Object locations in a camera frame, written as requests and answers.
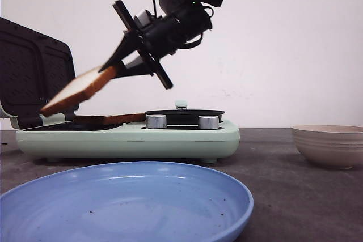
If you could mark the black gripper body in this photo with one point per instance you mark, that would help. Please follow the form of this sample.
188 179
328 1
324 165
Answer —
165 35

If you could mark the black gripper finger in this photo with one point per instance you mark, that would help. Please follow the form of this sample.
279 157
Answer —
131 41
138 66

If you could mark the white bread slice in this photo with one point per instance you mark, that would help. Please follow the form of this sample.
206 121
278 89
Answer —
78 90
109 120

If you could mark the breakfast maker hinged lid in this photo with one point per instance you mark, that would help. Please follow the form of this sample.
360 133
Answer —
34 68

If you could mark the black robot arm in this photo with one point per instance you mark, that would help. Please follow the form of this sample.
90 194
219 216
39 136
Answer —
171 6

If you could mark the mint green breakfast maker base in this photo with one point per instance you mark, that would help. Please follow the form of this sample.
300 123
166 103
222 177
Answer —
129 140

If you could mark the left silver control knob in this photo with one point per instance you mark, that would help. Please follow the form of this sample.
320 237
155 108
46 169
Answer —
156 121

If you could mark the silver control knob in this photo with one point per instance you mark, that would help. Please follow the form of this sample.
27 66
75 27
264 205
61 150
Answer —
208 122
156 121

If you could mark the black round frying pan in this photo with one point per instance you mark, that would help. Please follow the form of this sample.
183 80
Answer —
185 116

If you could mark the right silver control knob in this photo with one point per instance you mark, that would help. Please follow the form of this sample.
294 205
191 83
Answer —
208 122

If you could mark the blue round plate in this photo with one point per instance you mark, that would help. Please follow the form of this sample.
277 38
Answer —
135 201

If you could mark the beige ribbed bowl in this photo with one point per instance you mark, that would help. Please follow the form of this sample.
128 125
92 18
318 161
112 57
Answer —
335 146

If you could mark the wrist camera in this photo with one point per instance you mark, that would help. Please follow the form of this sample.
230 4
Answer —
143 18

